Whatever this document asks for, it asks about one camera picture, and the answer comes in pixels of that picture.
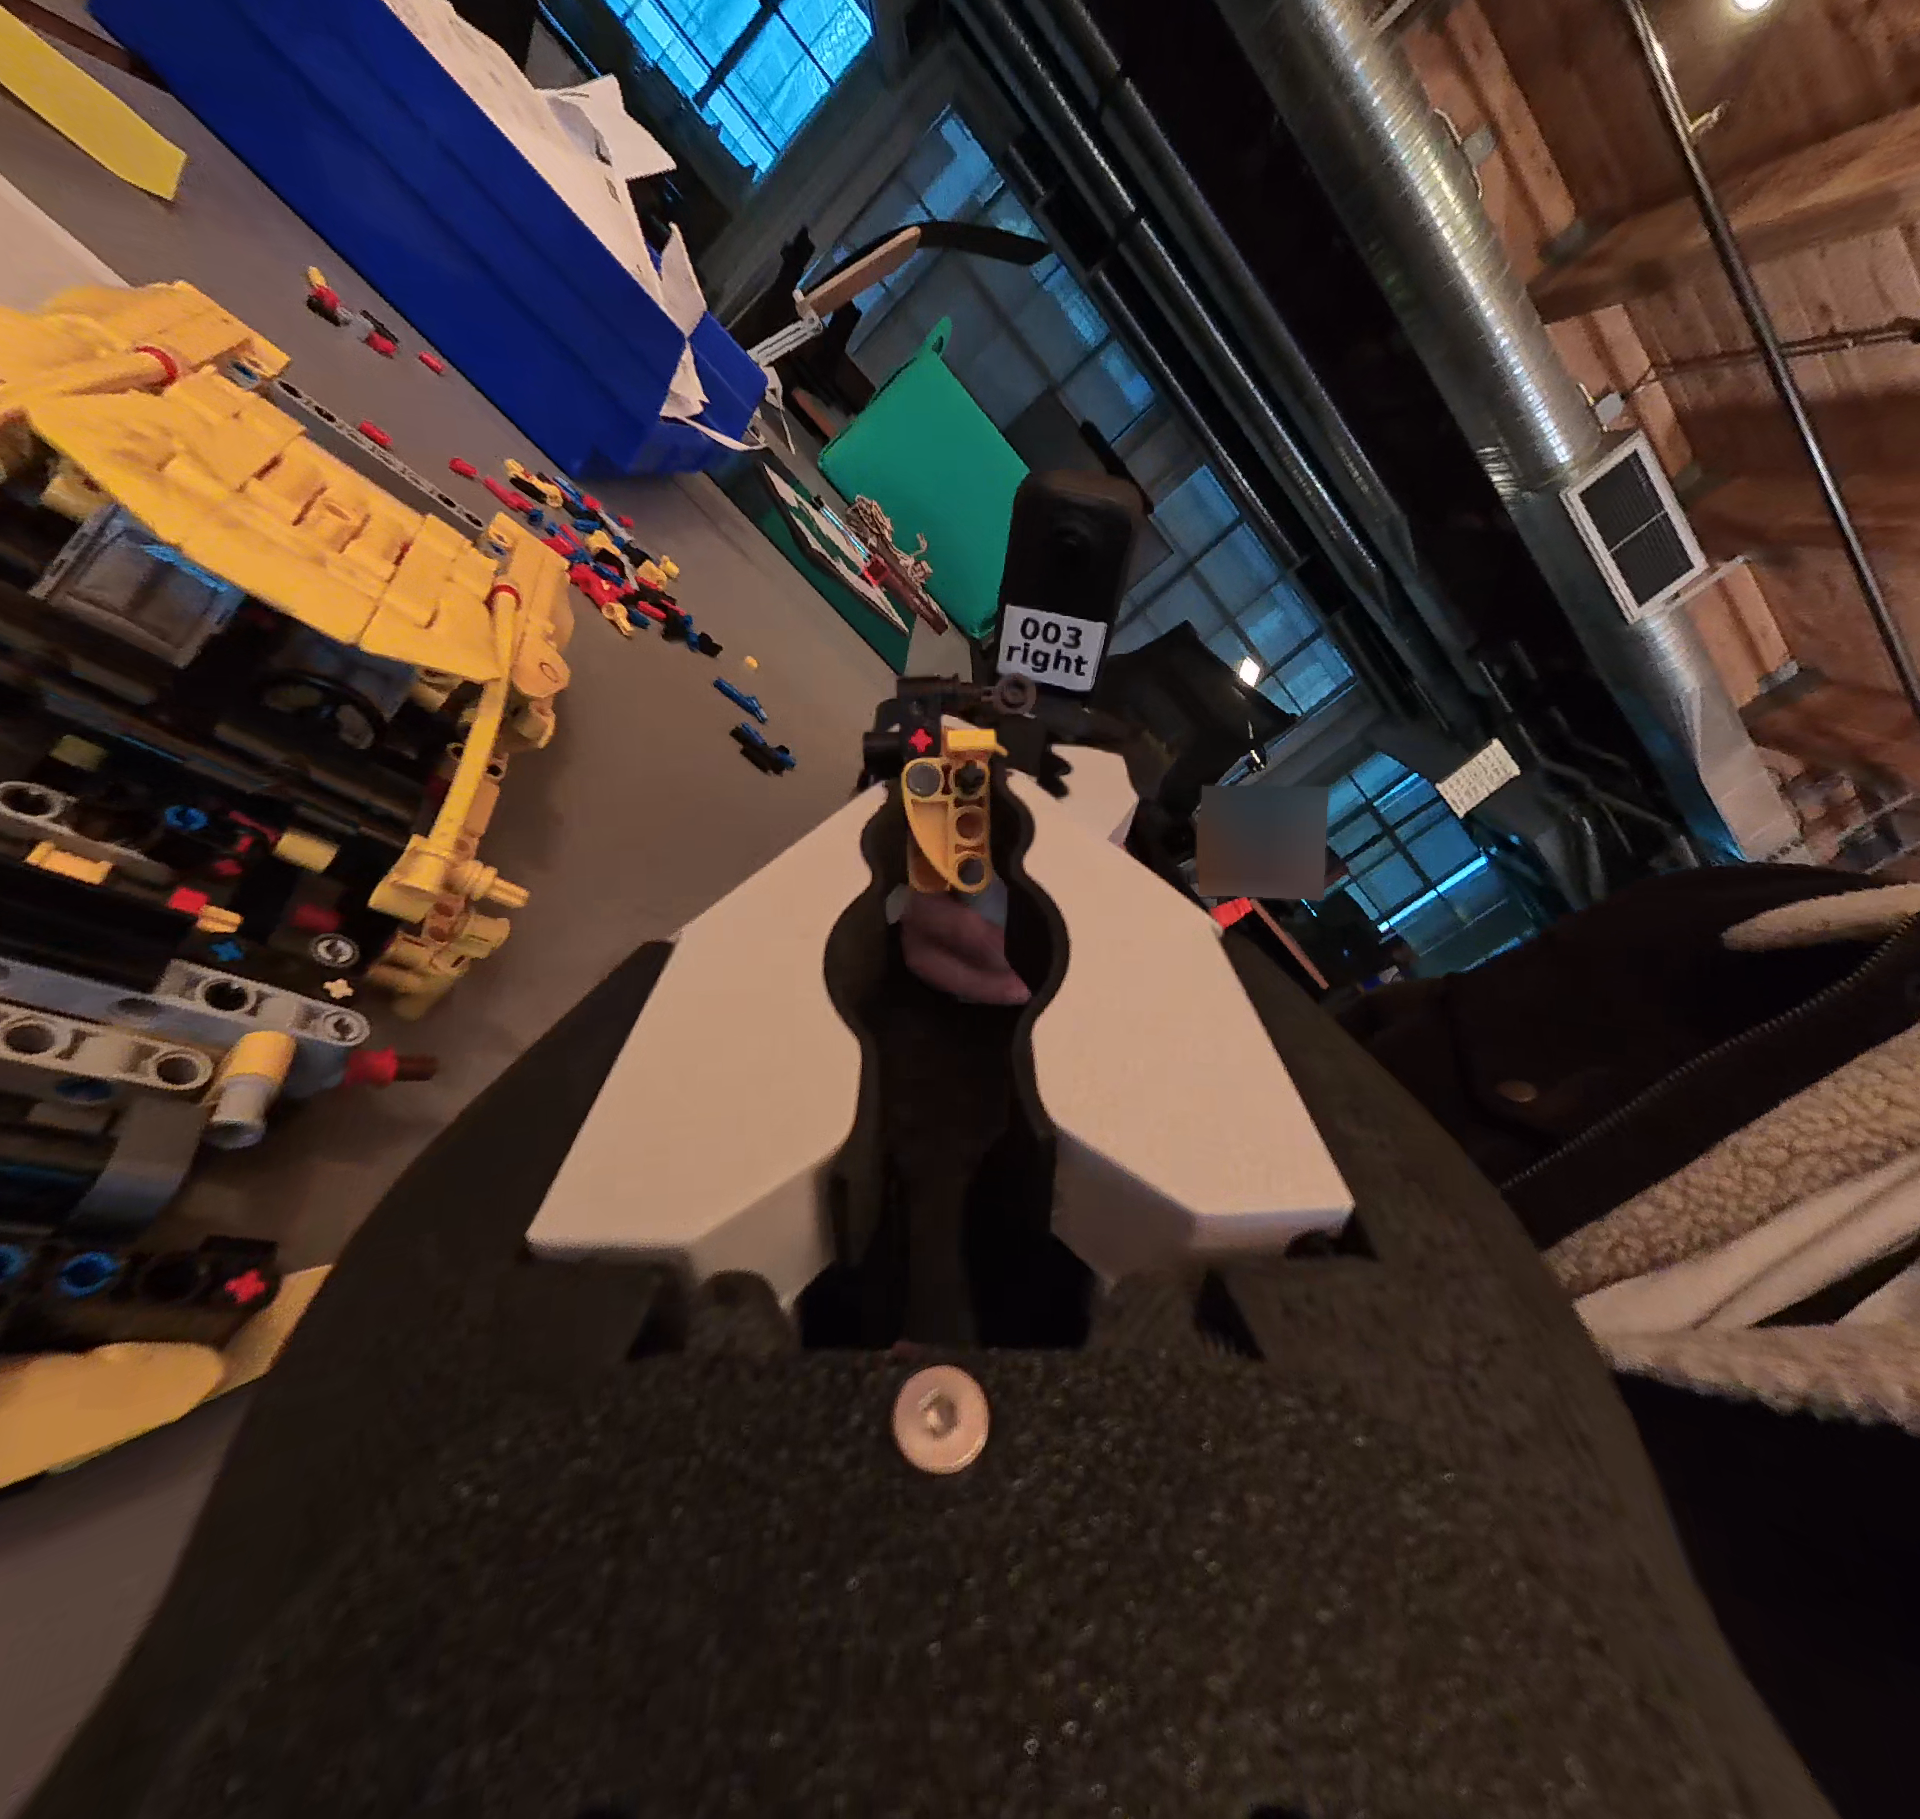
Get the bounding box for small brick model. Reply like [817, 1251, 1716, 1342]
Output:
[840, 495, 940, 597]

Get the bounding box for yellow brick wing piece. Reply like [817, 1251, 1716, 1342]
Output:
[0, 1266, 337, 1490]

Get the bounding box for person's right hand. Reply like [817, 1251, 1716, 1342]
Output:
[896, 884, 1028, 1006]

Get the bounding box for scattered coloured brick pieces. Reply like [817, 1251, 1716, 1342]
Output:
[296, 261, 808, 786]

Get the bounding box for white crumpled paper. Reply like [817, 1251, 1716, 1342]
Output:
[286, 0, 808, 425]

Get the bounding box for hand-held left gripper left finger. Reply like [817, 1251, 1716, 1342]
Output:
[527, 795, 896, 1288]

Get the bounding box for metal ventilation duct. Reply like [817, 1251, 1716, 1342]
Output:
[1245, 0, 1771, 876]

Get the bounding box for desk lamp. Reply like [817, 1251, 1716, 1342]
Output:
[736, 217, 1058, 382]

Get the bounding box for green corrugated box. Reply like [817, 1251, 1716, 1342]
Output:
[817, 315, 1037, 641]

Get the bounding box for white shirt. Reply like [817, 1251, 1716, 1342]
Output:
[1592, 1162, 1920, 1342]

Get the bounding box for yellow brick car model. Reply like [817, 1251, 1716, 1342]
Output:
[0, 275, 579, 1403]

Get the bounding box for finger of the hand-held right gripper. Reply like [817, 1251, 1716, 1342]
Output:
[1057, 749, 1149, 856]

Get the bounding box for yellow paper sheet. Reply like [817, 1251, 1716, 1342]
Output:
[0, 5, 192, 204]

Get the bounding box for dark green tray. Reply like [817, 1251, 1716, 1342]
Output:
[730, 425, 917, 688]

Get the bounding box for blue plastic bin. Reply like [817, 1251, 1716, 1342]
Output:
[86, 0, 775, 487]

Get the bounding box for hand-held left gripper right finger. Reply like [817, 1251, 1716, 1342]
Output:
[1007, 795, 1359, 1288]

